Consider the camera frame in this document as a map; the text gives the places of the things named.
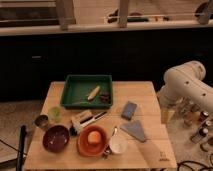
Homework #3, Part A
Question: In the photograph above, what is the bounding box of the blue sponge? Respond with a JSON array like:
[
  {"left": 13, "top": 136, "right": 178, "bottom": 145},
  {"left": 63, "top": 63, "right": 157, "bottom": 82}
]
[{"left": 121, "top": 101, "right": 137, "bottom": 120}]

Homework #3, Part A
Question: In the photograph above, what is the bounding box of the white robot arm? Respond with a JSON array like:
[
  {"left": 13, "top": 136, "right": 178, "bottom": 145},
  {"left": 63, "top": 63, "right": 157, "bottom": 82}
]
[{"left": 157, "top": 61, "right": 213, "bottom": 124}]

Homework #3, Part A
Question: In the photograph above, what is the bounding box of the white paper cup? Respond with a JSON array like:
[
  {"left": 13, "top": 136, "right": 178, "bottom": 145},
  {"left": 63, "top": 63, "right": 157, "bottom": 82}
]
[{"left": 109, "top": 135, "right": 128, "bottom": 154}]

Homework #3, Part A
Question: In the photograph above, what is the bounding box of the green plastic cup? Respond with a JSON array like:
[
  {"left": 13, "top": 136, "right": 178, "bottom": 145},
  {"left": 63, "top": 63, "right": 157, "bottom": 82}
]
[{"left": 47, "top": 107, "right": 61, "bottom": 123}]

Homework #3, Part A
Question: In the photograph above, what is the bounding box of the small metal cup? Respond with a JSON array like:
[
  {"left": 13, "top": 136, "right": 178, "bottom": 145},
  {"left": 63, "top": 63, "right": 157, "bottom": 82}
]
[{"left": 34, "top": 115, "right": 49, "bottom": 130}]

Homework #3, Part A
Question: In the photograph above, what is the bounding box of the grey folded cloth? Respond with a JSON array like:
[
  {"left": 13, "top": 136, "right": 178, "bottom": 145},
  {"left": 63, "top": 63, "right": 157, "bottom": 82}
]
[{"left": 120, "top": 120, "right": 146, "bottom": 143}]

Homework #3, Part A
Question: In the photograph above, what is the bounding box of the dark brown toy item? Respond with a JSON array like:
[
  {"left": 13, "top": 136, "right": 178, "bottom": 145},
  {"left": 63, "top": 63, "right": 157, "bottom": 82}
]
[{"left": 100, "top": 93, "right": 111, "bottom": 103}]

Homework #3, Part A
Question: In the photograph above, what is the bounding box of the metal spoon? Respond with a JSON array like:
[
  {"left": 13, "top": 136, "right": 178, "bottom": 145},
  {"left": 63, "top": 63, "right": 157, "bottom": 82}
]
[{"left": 102, "top": 126, "right": 119, "bottom": 159}]

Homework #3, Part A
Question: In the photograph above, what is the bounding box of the orange fruit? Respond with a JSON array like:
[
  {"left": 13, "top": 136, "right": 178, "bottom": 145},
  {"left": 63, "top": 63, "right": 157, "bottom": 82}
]
[{"left": 88, "top": 131, "right": 101, "bottom": 144}]

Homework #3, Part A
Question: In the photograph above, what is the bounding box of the orange bowl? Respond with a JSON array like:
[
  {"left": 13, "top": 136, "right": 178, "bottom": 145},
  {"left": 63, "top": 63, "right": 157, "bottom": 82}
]
[{"left": 77, "top": 125, "right": 108, "bottom": 157}]

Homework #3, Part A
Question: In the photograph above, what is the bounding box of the green plastic tray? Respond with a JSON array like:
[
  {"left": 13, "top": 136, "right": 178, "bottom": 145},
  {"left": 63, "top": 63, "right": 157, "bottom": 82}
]
[{"left": 60, "top": 75, "right": 113, "bottom": 109}]

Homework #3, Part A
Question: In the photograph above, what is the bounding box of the purple bowl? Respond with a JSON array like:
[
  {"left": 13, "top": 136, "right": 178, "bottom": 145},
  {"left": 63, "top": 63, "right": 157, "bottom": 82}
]
[{"left": 42, "top": 125, "right": 70, "bottom": 153}]

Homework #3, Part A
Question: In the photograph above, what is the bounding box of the black pole stand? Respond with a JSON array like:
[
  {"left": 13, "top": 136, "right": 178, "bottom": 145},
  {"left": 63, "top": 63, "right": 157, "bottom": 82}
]
[{"left": 16, "top": 125, "right": 27, "bottom": 171}]

